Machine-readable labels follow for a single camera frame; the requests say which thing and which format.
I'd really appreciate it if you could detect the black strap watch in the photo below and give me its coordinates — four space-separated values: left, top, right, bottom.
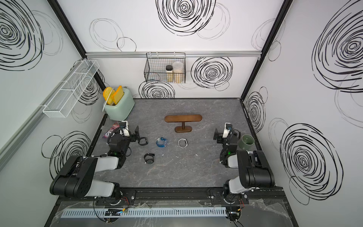
138 137 148 146

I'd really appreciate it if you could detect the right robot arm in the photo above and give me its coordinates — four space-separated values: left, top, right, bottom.
213 124 275 196

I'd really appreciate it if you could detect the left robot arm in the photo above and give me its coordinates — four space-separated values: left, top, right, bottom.
50 127 148 201

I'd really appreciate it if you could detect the black round watch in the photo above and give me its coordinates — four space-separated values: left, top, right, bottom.
144 153 155 165

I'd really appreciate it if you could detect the wooden watch stand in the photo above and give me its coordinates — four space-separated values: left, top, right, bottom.
164 114 202 133

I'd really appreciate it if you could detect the white watch band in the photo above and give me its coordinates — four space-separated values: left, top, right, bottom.
178 138 188 148

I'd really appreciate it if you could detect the pink purple snack bag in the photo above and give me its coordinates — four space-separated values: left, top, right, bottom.
103 122 120 138

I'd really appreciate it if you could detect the mint green toaster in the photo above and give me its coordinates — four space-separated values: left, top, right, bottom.
103 88 135 121

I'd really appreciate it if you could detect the green ceramic cup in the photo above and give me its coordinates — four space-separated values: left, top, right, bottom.
238 134 255 151

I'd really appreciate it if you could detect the round yellow toast slice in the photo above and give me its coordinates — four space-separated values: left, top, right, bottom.
103 87 115 106

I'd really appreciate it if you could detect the black lid spice jar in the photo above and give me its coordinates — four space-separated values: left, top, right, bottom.
165 65 174 83

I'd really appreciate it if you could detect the clear plastic jar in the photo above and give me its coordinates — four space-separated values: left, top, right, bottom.
172 61 184 83

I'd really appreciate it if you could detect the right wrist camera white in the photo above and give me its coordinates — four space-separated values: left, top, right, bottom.
223 123 233 138

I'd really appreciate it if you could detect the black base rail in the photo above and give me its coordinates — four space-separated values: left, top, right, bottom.
97 187 287 206

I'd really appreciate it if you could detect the black wire basket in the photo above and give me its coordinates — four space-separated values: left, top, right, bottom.
144 52 186 84

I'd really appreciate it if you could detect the grey slotted cable duct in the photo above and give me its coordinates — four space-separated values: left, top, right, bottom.
61 207 227 219

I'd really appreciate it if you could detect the white wire shelf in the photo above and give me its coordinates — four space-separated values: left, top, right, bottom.
43 59 99 118

